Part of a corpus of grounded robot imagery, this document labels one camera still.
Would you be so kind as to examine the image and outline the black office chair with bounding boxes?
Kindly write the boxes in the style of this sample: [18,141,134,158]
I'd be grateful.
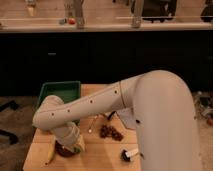
[0,99,20,146]

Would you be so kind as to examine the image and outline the grey cloth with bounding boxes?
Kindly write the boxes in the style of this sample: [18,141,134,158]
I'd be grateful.
[117,108,135,130]

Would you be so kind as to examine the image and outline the metal spoon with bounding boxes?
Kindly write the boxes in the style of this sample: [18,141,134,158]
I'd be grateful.
[88,115,99,133]

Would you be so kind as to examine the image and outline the small cardboard box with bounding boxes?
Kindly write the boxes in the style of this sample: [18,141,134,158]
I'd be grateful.
[107,111,116,121]

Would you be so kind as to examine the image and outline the yellow banana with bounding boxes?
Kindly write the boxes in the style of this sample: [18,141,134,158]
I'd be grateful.
[45,139,56,165]

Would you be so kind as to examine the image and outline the green plastic tray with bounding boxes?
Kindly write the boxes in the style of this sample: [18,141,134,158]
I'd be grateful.
[36,81,81,108]

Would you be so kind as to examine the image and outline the green pepper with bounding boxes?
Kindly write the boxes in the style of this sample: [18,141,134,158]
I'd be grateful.
[74,147,81,154]

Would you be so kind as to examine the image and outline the bunch of dark grapes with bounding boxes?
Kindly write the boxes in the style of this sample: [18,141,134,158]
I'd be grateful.
[99,125,124,141]

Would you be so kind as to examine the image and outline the red object on counter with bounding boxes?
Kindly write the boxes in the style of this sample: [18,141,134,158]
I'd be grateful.
[68,18,76,25]

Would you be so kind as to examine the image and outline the dark brown bowl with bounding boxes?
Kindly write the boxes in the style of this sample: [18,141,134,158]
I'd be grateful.
[55,142,76,157]

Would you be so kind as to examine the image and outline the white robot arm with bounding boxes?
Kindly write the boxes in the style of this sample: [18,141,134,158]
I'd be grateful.
[33,70,203,171]

